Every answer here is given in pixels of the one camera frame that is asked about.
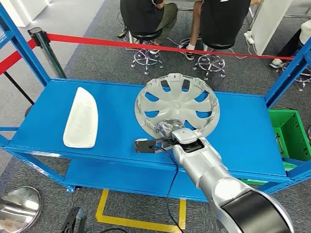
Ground blue metal shelf rack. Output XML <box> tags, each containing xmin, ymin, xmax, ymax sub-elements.
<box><xmin>0</xmin><ymin>3</ymin><xmax>311</xmax><ymax>203</ymax></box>

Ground white board panel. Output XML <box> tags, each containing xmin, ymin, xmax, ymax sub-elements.
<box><xmin>250</xmin><ymin>0</ymin><xmax>294</xmax><ymax>56</ymax></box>

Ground thin black floor stand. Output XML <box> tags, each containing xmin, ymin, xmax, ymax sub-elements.
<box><xmin>3</xmin><ymin>71</ymin><xmax>35</xmax><ymax>118</ymax></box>

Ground white power strip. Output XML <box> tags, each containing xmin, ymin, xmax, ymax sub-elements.
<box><xmin>244</xmin><ymin>30</ymin><xmax>255</xmax><ymax>45</ymax></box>

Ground grey plastic wheel hubcap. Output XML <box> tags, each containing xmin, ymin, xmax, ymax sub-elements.
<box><xmin>134</xmin><ymin>73</ymin><xmax>220</xmax><ymax>139</ymax></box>

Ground black stool chrome base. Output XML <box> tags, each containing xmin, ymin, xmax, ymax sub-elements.
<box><xmin>283</xmin><ymin>63</ymin><xmax>311</xmax><ymax>92</ymax></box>
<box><xmin>128</xmin><ymin>28</ymin><xmax>164</xmax><ymax>76</ymax></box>
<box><xmin>192</xmin><ymin>41</ymin><xmax>236</xmax><ymax>81</ymax></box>

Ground red barrier belt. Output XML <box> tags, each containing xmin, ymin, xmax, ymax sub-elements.
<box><xmin>0</xmin><ymin>38</ymin><xmax>37</xmax><ymax>76</ymax></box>
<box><xmin>47</xmin><ymin>33</ymin><xmax>295</xmax><ymax>62</ymax></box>

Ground white plastic trim part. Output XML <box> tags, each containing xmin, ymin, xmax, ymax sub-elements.
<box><xmin>63</xmin><ymin>86</ymin><xmax>99</xmax><ymax>149</ymax></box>

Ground black right camera cable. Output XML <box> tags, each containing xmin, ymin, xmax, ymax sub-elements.
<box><xmin>150</xmin><ymin>145</ymin><xmax>184</xmax><ymax>233</ymax></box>

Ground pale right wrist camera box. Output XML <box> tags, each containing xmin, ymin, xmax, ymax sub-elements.
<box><xmin>134</xmin><ymin>138</ymin><xmax>157</xmax><ymax>154</ymax></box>

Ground black stanchion post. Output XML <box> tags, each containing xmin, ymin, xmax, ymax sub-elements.
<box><xmin>27</xmin><ymin>27</ymin><xmax>67</xmax><ymax>80</ymax></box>

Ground black right camera bracket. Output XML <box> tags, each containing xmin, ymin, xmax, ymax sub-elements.
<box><xmin>156</xmin><ymin>139</ymin><xmax>177</xmax><ymax>152</ymax></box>

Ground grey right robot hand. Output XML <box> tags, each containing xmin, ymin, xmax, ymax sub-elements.
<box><xmin>156</xmin><ymin>118</ymin><xmax>185</xmax><ymax>139</ymax></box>

